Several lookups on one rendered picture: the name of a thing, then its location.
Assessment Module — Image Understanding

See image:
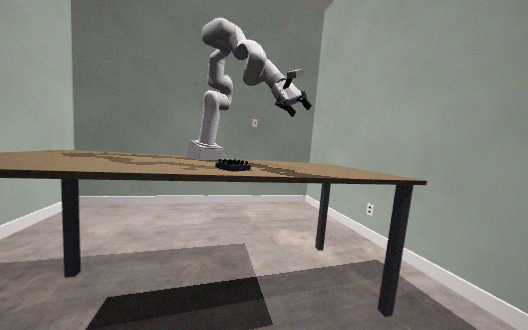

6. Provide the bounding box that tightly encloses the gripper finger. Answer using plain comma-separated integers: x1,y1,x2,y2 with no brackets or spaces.
275,97,296,117
296,91,312,110

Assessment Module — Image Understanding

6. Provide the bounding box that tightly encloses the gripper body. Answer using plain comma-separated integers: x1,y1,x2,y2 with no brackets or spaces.
271,77,302,105

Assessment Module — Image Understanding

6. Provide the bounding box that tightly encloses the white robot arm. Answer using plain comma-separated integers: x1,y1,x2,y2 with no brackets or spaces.
196,18,284,147

